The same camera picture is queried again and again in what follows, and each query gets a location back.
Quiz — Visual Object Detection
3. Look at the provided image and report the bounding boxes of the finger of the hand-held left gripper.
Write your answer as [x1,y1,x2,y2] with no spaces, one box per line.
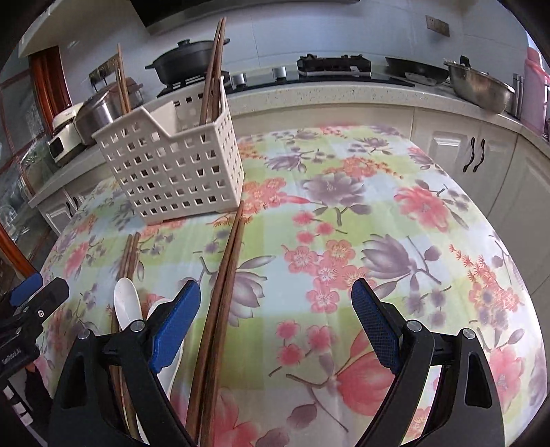
[10,273,44,305]
[18,277,70,326]

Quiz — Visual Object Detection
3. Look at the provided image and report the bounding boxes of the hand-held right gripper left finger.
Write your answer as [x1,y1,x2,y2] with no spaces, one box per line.
[47,279,202,447]

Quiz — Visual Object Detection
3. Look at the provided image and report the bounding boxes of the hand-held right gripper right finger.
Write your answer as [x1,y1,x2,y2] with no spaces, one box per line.
[350,277,505,447]

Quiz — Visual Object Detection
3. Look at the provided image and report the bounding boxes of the white plastic utensil basket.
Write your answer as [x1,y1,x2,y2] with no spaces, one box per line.
[91,77,245,225]

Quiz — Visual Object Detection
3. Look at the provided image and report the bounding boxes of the floral tablecloth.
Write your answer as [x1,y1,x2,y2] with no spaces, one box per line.
[34,122,546,447]

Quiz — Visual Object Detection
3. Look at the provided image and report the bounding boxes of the white electric pressure cooker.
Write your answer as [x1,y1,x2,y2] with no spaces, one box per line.
[46,103,87,166]

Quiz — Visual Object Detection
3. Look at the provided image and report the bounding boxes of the stainless steel rice cooker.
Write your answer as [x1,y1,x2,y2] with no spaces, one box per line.
[74,77,144,144]

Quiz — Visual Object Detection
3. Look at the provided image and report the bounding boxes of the white kitchen counter cabinets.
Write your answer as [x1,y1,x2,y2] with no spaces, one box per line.
[28,77,550,241]

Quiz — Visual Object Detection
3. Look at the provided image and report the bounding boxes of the black gas hob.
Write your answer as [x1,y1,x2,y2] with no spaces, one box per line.
[157,54,415,97]

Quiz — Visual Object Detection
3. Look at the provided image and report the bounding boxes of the large stainless steel bowl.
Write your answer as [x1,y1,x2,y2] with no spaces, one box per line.
[444,56,516,115]

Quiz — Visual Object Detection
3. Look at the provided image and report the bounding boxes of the black wok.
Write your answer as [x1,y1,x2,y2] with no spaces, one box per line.
[384,57,450,84]

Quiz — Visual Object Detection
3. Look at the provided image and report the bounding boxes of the black lidded cooking pot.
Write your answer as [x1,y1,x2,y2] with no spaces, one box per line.
[145,39,230,84]

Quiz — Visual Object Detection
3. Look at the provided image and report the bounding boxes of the pink thermos flask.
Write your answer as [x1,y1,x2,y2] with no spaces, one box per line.
[522,46,550,140]

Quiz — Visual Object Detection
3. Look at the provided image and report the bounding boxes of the wall socket panel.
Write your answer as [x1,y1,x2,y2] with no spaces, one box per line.
[89,59,119,84]

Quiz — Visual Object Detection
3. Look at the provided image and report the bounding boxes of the wall switch plate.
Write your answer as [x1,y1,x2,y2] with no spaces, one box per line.
[425,15,450,37]

